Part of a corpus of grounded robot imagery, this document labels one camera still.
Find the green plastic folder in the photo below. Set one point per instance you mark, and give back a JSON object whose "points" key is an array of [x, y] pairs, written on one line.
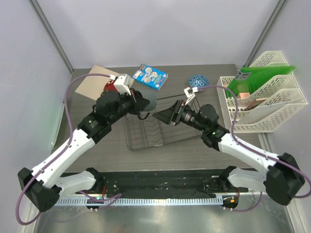
{"points": [[250, 79]]}

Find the white slotted cable duct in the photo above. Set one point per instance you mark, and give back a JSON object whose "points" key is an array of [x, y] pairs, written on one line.
{"points": [[84, 201]]}

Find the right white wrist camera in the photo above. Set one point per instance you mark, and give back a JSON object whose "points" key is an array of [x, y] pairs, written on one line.
{"points": [[190, 94]]}

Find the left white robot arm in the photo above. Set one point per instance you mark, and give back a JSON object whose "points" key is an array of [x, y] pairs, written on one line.
{"points": [[44, 185]]}

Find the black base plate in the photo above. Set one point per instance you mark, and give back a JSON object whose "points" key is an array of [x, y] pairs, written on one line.
{"points": [[172, 184]]}

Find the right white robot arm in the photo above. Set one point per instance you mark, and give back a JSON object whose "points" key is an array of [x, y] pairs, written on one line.
{"points": [[278, 176]]}

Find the beige board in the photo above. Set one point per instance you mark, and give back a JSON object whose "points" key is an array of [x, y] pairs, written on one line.
{"points": [[92, 86]]}

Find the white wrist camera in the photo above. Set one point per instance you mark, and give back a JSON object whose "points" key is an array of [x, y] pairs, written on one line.
{"points": [[121, 83], [190, 94]]}

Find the dark red plate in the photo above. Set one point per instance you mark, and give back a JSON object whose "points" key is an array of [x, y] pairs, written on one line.
{"points": [[110, 86]]}

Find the grey mug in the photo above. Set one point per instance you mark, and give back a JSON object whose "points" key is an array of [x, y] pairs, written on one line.
{"points": [[151, 97]]}

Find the white file organizer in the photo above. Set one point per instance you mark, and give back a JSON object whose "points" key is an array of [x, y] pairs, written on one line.
{"points": [[285, 99]]}

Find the black wire dish rack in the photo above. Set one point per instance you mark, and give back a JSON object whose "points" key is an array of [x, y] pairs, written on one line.
{"points": [[141, 134]]}

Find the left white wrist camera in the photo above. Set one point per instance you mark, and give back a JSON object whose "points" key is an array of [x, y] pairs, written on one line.
{"points": [[121, 83]]}

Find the brown items in organizer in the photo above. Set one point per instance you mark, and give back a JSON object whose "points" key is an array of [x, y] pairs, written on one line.
{"points": [[251, 103]]}

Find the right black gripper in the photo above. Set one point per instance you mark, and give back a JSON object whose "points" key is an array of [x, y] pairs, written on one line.
{"points": [[175, 113]]}

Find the blue picture box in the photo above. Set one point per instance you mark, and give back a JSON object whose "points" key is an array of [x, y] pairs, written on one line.
{"points": [[150, 76]]}

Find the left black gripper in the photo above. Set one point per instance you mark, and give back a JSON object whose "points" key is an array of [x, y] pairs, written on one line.
{"points": [[138, 103]]}

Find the blue red patterned bowl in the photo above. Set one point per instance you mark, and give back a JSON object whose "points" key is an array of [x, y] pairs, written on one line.
{"points": [[199, 81]]}

